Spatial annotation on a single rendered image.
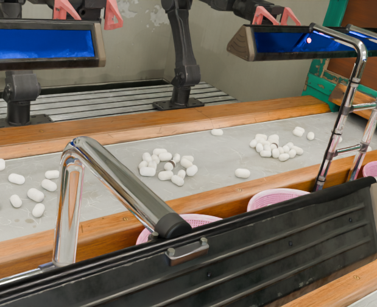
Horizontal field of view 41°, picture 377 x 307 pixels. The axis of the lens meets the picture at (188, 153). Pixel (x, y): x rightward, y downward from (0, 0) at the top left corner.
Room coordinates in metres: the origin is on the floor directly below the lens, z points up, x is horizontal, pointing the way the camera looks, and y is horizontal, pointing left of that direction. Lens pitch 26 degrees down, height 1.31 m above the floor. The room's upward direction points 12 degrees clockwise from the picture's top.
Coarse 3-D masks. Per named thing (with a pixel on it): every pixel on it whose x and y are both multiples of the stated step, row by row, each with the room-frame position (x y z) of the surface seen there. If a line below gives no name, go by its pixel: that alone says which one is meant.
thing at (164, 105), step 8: (176, 88) 1.68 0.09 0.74; (184, 88) 1.68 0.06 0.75; (176, 96) 1.68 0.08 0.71; (184, 96) 1.68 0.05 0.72; (152, 104) 1.66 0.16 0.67; (160, 104) 1.65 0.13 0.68; (168, 104) 1.67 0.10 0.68; (176, 104) 1.67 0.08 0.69; (184, 104) 1.68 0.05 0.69; (192, 104) 1.72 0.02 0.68; (200, 104) 1.74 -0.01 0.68
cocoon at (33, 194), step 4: (32, 188) 0.84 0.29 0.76; (28, 192) 0.83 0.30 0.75; (32, 192) 0.83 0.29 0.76; (36, 192) 0.83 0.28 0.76; (40, 192) 0.83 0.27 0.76; (28, 196) 0.83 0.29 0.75; (32, 196) 0.82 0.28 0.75; (36, 196) 0.82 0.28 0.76; (40, 196) 0.82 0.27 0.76; (36, 200) 0.82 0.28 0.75; (40, 200) 0.82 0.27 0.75
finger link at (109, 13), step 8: (88, 0) 1.07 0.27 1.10; (96, 0) 1.08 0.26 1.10; (104, 0) 1.09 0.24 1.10; (112, 0) 1.10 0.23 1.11; (88, 8) 1.08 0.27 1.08; (96, 8) 1.09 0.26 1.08; (112, 8) 1.07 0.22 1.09; (104, 16) 1.10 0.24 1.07; (112, 16) 1.09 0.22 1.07; (120, 16) 1.05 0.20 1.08; (104, 24) 1.09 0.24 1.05; (112, 24) 1.07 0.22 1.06; (120, 24) 1.04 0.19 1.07
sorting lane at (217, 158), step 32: (224, 128) 1.40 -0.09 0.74; (256, 128) 1.46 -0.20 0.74; (288, 128) 1.52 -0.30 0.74; (320, 128) 1.58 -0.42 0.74; (352, 128) 1.65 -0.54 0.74; (32, 160) 0.98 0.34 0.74; (128, 160) 1.08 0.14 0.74; (224, 160) 1.19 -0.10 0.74; (256, 160) 1.23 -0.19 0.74; (288, 160) 1.27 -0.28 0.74; (320, 160) 1.31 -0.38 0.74; (0, 192) 0.83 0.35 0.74; (96, 192) 0.90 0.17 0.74; (160, 192) 0.96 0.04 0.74; (192, 192) 0.99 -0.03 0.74; (0, 224) 0.73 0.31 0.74; (32, 224) 0.75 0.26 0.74
